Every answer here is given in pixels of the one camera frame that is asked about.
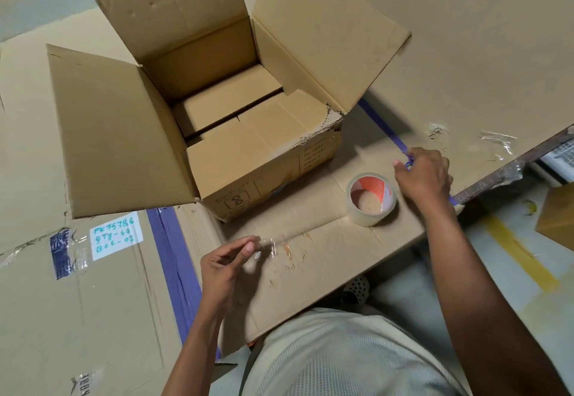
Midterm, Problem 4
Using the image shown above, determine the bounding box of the person's left forearm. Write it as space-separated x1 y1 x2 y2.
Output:
161 303 236 396

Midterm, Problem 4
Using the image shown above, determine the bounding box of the person's white perforated shoe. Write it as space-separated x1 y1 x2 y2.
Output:
340 274 371 304

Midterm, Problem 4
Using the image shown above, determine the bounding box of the person's right hand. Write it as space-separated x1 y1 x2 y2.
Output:
392 147 454 212

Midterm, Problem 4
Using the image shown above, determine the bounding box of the white wire mesh basket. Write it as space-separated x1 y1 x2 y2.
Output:
538 139 574 184

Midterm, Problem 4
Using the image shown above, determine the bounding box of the person's right forearm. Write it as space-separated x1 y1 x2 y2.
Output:
423 196 570 396

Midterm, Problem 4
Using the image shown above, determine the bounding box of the white handwritten label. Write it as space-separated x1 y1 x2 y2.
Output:
89 211 144 261

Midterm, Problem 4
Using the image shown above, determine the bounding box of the clear tape roll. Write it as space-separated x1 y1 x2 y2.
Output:
345 172 399 227

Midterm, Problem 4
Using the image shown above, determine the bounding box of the black strap with orange clip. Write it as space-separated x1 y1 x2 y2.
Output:
240 339 265 396

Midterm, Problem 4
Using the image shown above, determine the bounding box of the brown cardboard box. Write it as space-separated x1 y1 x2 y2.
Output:
46 0 412 223

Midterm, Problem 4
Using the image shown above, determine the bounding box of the small brown carton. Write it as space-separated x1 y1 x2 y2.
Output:
536 182 574 252

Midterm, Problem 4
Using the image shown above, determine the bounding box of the person's beige mesh shirt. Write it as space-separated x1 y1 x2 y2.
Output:
210 308 467 396

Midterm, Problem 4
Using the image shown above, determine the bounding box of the person's left hand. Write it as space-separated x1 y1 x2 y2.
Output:
199 234 262 316

